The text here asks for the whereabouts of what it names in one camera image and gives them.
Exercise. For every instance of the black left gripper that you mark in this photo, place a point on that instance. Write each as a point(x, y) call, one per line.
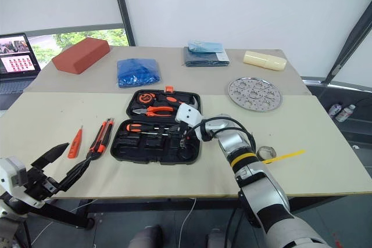
point(40, 185)

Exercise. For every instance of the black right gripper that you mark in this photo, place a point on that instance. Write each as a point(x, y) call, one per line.
point(182, 129)

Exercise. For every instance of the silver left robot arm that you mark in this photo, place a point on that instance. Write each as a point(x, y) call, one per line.
point(4, 211)

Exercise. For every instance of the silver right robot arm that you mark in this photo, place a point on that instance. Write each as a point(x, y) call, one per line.
point(261, 181)

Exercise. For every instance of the black plastic tool case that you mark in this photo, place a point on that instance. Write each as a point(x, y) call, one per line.
point(151, 149)

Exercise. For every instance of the cream cylindrical case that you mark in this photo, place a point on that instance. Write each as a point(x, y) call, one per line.
point(264, 60)

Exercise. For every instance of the orange voltage tester pen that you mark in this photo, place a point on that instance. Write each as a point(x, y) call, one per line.
point(75, 143)

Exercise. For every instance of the black orange claw hammer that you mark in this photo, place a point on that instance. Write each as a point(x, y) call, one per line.
point(172, 99)

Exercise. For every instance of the orange black screwdriver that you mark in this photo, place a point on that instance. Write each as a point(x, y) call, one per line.
point(135, 127)

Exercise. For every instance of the orange black utility knife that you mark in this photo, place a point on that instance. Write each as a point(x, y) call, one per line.
point(102, 137)

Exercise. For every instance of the orange black tape measure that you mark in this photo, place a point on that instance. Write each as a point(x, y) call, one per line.
point(146, 98)

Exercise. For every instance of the blue plastic bag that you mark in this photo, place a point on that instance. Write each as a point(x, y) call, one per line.
point(138, 72)

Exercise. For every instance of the dark blue folded cloth pack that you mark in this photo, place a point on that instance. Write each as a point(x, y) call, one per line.
point(203, 58)

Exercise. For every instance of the round perforated metal steamer plate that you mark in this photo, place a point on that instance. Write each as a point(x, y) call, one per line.
point(255, 94)

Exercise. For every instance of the light blue packet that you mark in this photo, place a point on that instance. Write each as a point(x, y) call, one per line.
point(205, 46)

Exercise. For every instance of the dark rounded shape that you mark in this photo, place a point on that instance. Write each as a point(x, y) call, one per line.
point(216, 238)
point(146, 237)

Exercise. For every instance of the red-brown foam block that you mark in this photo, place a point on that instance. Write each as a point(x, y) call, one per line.
point(81, 55)

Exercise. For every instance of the yellow flat strip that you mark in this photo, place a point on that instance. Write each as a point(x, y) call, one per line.
point(287, 155)

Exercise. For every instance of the open laptop computer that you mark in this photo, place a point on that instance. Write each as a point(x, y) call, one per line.
point(17, 56)

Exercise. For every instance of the small bottle purple label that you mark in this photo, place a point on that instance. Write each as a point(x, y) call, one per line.
point(335, 110)

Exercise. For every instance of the white plastic bottle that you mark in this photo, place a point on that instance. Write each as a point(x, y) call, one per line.
point(345, 113)

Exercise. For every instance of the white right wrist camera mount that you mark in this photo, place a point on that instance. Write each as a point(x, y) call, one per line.
point(188, 114)

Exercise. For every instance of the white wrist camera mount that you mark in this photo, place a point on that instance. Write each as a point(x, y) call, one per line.
point(188, 114)
point(11, 172)

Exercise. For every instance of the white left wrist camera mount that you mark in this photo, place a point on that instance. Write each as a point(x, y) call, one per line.
point(11, 172)

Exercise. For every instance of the dark window frame post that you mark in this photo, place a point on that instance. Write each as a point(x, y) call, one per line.
point(122, 7)

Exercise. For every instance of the dark slanted frame post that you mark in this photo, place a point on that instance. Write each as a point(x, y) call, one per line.
point(348, 41)

